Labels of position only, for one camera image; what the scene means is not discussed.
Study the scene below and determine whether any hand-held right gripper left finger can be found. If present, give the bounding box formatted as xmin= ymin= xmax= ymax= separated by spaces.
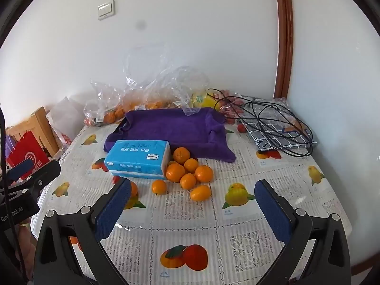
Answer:
xmin=34 ymin=177 xmax=132 ymax=285

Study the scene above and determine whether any clear bag of mandarins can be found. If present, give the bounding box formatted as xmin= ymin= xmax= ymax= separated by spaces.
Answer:
xmin=83 ymin=80 xmax=128 ymax=128

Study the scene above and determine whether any checkered cloth pouch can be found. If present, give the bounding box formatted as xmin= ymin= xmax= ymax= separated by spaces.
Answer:
xmin=237 ymin=95 xmax=318 ymax=152

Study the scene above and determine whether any blue tissue pack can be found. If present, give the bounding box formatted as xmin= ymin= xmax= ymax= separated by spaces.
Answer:
xmin=104 ymin=139 xmax=171 ymax=180

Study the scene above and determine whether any brown wooden door frame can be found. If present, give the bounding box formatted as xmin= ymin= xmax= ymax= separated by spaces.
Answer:
xmin=272 ymin=0 xmax=294 ymax=99

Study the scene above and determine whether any pile of red cherry tomatoes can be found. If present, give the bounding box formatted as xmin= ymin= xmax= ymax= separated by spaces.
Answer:
xmin=219 ymin=90 xmax=247 ymax=125

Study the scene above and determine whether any white plastic bag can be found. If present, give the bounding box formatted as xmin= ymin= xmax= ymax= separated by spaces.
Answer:
xmin=46 ymin=96 xmax=86 ymax=152

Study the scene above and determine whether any clear bag of yellow fruit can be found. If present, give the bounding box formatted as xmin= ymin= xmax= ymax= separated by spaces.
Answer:
xmin=171 ymin=65 xmax=222 ymax=116

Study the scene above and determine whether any white light switch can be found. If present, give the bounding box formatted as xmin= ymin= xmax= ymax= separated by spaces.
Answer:
xmin=97 ymin=0 xmax=116 ymax=21

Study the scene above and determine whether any black wire rack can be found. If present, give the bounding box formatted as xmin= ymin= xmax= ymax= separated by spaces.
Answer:
xmin=206 ymin=88 xmax=315 ymax=157

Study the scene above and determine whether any red paper bag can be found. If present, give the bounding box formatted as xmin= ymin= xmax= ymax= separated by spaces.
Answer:
xmin=6 ymin=131 xmax=51 ymax=181

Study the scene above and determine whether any fruit print tablecloth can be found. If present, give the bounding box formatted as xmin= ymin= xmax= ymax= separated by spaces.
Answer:
xmin=30 ymin=119 xmax=354 ymax=285

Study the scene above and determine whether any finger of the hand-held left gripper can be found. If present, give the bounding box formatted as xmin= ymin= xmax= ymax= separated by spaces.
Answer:
xmin=6 ymin=158 xmax=34 ymax=181
xmin=18 ymin=160 xmax=62 ymax=202

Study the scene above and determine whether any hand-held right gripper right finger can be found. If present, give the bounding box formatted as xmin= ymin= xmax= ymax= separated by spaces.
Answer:
xmin=254 ymin=179 xmax=350 ymax=285

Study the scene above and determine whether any purple towel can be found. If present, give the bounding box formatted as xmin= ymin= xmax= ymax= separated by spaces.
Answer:
xmin=103 ymin=108 xmax=236 ymax=163

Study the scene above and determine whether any red white packet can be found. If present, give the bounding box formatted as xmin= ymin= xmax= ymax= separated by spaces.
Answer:
xmin=56 ymin=131 xmax=73 ymax=149

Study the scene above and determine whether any orange kumquat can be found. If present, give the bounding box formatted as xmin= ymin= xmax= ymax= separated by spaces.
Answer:
xmin=190 ymin=185 xmax=212 ymax=201

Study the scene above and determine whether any clear bag of kumquats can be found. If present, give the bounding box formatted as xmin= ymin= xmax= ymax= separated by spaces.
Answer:
xmin=120 ymin=44 xmax=150 ymax=114

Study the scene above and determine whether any orange mandarin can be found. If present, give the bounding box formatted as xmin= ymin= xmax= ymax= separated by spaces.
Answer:
xmin=184 ymin=158 xmax=199 ymax=173
xmin=173 ymin=147 xmax=191 ymax=165
xmin=180 ymin=173 xmax=197 ymax=190
xmin=194 ymin=165 xmax=214 ymax=183
xmin=152 ymin=180 xmax=167 ymax=195
xmin=166 ymin=163 xmax=186 ymax=183

